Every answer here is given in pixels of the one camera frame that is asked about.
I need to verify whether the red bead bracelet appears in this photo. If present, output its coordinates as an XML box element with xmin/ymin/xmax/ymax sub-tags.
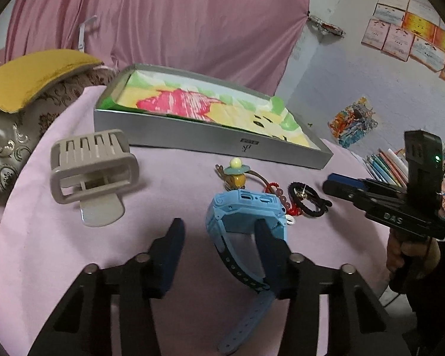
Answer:
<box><xmin>264</xmin><ymin>181</ymin><xmax>305</xmax><ymax>227</ymax></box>

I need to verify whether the black hair tie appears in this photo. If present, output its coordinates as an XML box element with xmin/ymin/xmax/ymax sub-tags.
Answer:
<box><xmin>287</xmin><ymin>181</ymin><xmax>334</xmax><ymax>219</ymax></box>

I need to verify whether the blue kids smartwatch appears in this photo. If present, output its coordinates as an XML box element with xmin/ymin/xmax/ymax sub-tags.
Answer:
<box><xmin>206</xmin><ymin>189</ymin><xmax>287</xmax><ymax>355</ymax></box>

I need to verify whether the beige plastic hair claw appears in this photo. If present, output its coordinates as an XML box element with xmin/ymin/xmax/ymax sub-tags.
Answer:
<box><xmin>50</xmin><ymin>129</ymin><xmax>140</xmax><ymax>228</ymax></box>

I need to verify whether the right hand on handle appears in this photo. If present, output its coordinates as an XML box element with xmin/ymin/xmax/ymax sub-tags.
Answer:
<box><xmin>386</xmin><ymin>229</ymin><xmax>441</xmax><ymax>273</ymax></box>

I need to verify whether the stack of books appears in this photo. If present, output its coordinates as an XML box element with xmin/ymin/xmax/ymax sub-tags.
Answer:
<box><xmin>362</xmin><ymin>149</ymin><xmax>408</xmax><ymax>189</ymax></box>

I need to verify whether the pink bed sheet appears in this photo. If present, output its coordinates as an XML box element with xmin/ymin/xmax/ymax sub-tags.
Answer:
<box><xmin>0</xmin><ymin>86</ymin><xmax>388</xmax><ymax>355</ymax></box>

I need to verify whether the curtain tieback hook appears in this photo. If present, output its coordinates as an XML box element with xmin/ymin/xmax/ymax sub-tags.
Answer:
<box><xmin>308</xmin><ymin>14</ymin><xmax>346</xmax><ymax>38</ymax></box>

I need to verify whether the grey shallow cardboard box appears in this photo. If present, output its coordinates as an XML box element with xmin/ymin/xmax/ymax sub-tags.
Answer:
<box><xmin>94</xmin><ymin>64</ymin><xmax>333</xmax><ymax>170</ymax></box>

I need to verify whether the colourful cartoon cloth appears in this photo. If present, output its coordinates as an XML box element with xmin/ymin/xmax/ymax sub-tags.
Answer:
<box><xmin>97</xmin><ymin>70</ymin><xmax>317</xmax><ymax>149</ymax></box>

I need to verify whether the floral brocade pillow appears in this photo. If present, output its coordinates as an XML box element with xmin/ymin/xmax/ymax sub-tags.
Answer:
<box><xmin>0</xmin><ymin>66</ymin><xmax>117</xmax><ymax>206</ymax></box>

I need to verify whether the pink curtain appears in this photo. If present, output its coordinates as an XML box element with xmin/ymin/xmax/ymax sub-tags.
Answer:
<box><xmin>5</xmin><ymin>0</ymin><xmax>309</xmax><ymax>95</ymax></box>

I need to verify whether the yellow pillow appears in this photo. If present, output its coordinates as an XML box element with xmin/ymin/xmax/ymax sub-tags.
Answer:
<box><xmin>0</xmin><ymin>49</ymin><xmax>103</xmax><ymax>113</ymax></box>

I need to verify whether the colourful cartoon wall sticker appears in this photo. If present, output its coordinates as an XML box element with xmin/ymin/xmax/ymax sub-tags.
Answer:
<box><xmin>328</xmin><ymin>96</ymin><xmax>379</xmax><ymax>149</ymax></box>

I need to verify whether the wall certificates group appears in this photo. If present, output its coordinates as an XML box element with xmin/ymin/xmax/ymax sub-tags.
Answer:
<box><xmin>361</xmin><ymin>0</ymin><xmax>445</xmax><ymax>81</ymax></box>

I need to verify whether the white window handle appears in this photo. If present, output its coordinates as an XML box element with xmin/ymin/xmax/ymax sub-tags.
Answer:
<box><xmin>78</xmin><ymin>15</ymin><xmax>97</xmax><ymax>52</ymax></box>

